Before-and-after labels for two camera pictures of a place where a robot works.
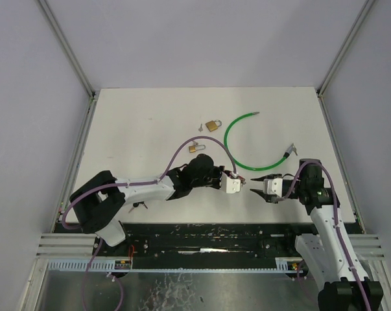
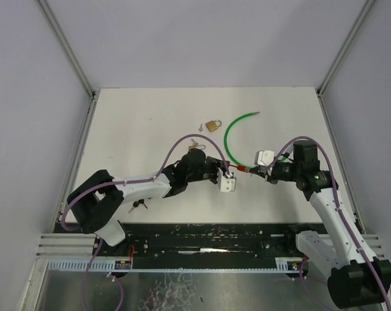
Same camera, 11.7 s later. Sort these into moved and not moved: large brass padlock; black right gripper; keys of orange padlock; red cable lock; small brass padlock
Moved: black right gripper; red cable lock
Not moved: small brass padlock; large brass padlock; keys of orange padlock
